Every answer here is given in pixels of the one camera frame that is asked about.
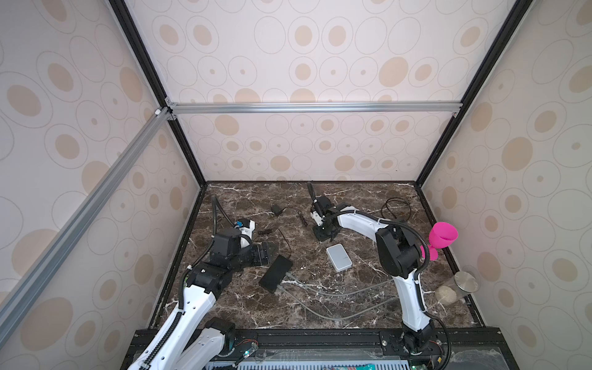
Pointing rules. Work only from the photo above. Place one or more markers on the black vertical frame post right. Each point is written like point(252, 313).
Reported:
point(502, 39)

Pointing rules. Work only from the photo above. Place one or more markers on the silver diagonal aluminium bar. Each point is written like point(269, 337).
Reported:
point(32, 285)

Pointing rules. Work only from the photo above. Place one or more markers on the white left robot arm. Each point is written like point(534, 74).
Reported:
point(230, 251)

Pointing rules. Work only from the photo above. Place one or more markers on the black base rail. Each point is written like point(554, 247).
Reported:
point(387, 342)

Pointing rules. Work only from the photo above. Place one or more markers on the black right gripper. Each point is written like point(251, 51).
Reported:
point(320, 237)

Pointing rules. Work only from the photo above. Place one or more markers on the pink plastic goblet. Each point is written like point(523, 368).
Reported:
point(441, 236)

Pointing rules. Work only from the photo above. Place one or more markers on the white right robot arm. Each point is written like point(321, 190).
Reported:
point(403, 253)

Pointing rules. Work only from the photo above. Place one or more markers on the black vertical frame post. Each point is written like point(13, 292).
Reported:
point(135, 41)
point(502, 39)

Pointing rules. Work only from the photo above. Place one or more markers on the black vertical frame post left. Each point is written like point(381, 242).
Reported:
point(135, 41)

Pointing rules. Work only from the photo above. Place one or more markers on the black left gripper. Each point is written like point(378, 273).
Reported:
point(257, 257)

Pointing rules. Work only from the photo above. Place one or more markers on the silver horizontal aluminium bar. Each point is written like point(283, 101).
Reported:
point(330, 107)

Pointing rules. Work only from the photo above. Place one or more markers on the black power adapter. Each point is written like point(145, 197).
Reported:
point(277, 210)

